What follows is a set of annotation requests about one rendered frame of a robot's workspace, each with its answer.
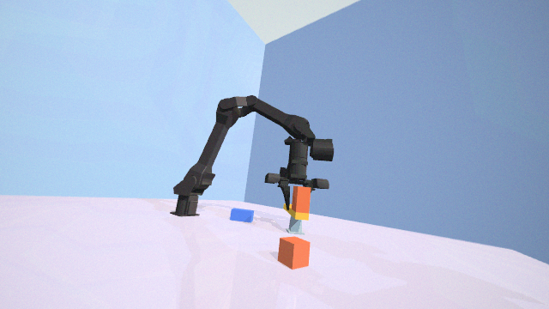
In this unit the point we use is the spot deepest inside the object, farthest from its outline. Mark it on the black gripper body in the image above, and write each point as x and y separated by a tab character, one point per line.
297	170

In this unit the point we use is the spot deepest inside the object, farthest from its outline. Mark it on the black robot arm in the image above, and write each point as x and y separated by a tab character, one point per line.
200	176

